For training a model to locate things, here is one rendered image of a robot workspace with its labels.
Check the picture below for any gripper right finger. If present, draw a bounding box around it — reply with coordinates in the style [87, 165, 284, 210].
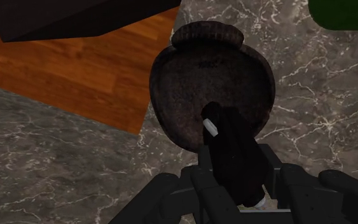
[259, 143, 358, 224]

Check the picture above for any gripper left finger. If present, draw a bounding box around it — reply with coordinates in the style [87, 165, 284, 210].
[109, 144, 244, 224]

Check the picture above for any black bottle with white cap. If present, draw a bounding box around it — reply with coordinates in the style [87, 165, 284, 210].
[200, 101, 272, 209]

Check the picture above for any dark brown round bowl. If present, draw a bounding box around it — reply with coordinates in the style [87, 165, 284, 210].
[148, 20, 277, 154]

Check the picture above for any dark green rounded object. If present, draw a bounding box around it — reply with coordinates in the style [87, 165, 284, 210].
[308, 0, 358, 31]

